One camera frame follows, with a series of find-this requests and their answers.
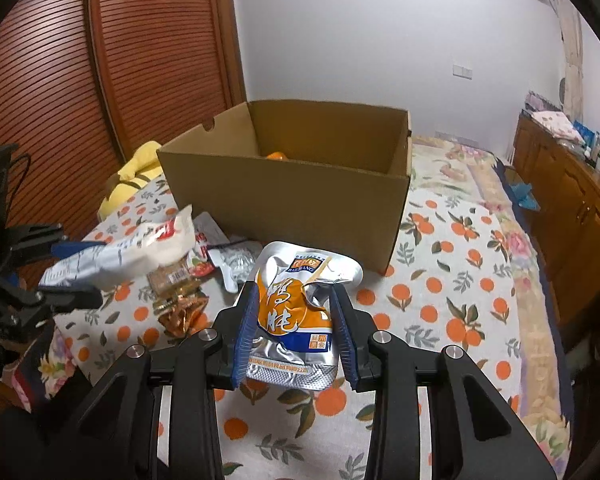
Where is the brown gold candy wrapper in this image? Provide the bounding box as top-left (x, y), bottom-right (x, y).
top-left (147, 257), bottom-right (208, 339)

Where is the orange-print white bedsheet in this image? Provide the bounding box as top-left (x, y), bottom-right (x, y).
top-left (49, 173), bottom-right (531, 480)

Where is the wooden louvered wardrobe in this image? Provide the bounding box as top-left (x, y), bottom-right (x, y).
top-left (0, 0), bottom-right (246, 237)

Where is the orange silver snack pouch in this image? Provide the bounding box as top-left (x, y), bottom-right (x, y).
top-left (246, 242), bottom-right (363, 391)

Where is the brown cardboard box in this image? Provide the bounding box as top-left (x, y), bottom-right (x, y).
top-left (158, 100), bottom-right (412, 273)

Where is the white long snack bag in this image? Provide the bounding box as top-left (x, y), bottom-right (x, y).
top-left (38, 206), bottom-right (196, 290)

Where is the floral curtain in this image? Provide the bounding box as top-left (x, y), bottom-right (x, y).
top-left (555, 0), bottom-right (583, 122)

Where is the white wall switch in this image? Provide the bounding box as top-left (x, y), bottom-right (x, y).
top-left (452, 64), bottom-right (472, 80)

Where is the folded floral cloth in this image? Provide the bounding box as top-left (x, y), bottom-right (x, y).
top-left (531, 110), bottom-right (584, 145)

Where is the red white snack packet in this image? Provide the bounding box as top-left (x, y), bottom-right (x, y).
top-left (185, 211), bottom-right (228, 278)

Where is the silver foil snack packet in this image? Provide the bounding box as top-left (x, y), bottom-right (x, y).
top-left (208, 240), bottom-right (262, 294)

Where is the yellow plush toy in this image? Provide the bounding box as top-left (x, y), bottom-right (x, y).
top-left (97, 141), bottom-right (163, 221)

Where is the wooden sideboard cabinet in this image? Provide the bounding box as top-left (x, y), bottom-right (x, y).
top-left (513, 112), bottom-right (600, 328)

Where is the orange crayfish snack bag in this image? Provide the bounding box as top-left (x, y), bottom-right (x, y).
top-left (265, 152), bottom-right (288, 160)

